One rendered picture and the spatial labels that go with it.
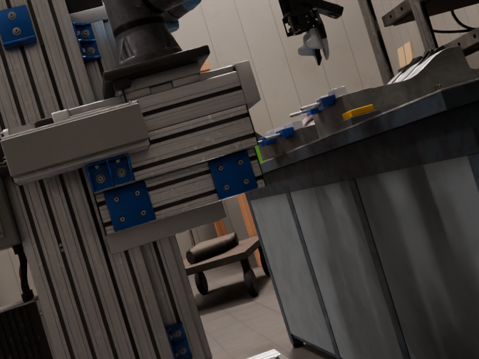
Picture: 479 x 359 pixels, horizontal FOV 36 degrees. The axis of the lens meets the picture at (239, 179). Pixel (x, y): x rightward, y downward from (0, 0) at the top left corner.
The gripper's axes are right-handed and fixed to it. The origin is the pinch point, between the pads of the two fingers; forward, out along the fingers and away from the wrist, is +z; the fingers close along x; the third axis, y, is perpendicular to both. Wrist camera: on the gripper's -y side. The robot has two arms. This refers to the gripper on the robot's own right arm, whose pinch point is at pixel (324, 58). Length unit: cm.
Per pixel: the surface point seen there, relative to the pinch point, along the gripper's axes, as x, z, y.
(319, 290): -59, 69, 4
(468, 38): -57, -1, -79
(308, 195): -38, 36, 4
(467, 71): 8.3, 15.1, -34.9
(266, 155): -42.1, 19.8, 12.2
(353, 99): 8.3, 13.7, -1.0
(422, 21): -79, -15, -75
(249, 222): -457, 60, -66
